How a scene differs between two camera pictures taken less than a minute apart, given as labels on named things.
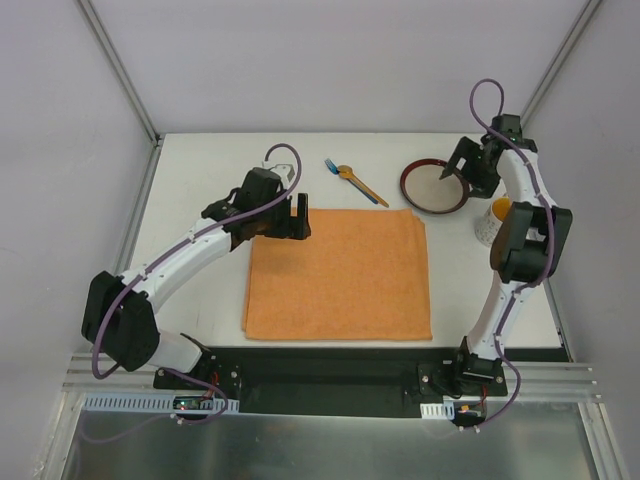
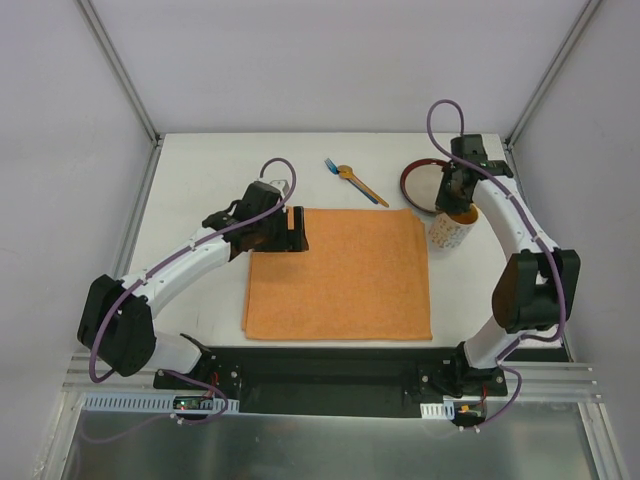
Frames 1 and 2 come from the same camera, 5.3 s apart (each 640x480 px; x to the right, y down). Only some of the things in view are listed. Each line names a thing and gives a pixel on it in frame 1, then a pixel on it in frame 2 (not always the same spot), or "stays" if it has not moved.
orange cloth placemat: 361,276 stays
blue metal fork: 332,167 stays
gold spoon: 346,172 stays
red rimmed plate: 424,190 stays
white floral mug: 492,220 -> 447,231
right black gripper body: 470,163 -> 454,195
